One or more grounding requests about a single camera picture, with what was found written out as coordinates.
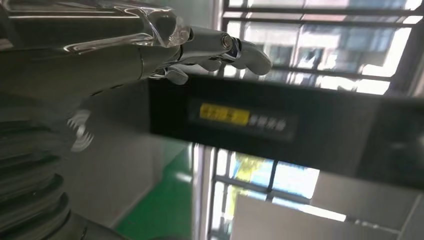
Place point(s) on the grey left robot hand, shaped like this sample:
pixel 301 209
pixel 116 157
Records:
pixel 82 49

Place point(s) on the black inbound scanner machine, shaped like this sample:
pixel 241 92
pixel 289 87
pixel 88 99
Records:
pixel 331 132

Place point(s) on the black yellow label sticker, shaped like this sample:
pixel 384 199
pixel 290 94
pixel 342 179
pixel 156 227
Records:
pixel 238 117

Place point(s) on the dark framed glass window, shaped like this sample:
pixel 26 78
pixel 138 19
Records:
pixel 331 43

